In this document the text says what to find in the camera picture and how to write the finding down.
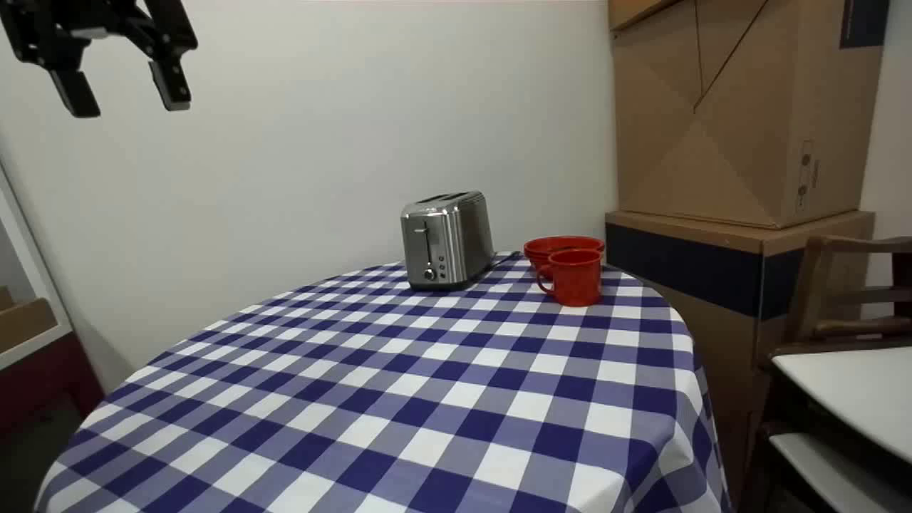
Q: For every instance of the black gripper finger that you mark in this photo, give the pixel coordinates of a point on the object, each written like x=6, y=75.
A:
x=173, y=88
x=74, y=92

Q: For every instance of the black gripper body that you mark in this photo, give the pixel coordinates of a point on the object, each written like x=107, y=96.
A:
x=59, y=29

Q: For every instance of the stainless steel toaster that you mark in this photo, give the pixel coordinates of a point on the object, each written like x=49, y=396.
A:
x=445, y=240

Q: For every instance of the dark red cabinet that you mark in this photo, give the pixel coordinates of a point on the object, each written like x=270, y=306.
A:
x=44, y=386

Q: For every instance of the blue white checkered tablecloth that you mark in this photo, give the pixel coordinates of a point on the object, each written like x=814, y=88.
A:
x=409, y=400

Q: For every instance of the red bowl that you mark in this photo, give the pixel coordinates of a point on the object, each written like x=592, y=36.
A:
x=550, y=246

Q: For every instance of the red mug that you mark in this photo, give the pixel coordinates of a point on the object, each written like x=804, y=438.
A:
x=575, y=277

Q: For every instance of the large plain cardboard box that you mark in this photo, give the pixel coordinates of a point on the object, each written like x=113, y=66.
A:
x=743, y=103

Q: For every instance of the cardboard box with blue stripe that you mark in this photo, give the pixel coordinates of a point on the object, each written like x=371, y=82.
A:
x=714, y=287

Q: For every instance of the dark wooden chair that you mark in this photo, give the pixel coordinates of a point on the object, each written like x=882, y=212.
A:
x=844, y=294

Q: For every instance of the white top side table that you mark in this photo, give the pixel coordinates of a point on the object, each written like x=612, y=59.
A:
x=844, y=417

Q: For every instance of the dark blue wall poster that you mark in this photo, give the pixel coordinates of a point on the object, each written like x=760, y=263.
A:
x=864, y=22

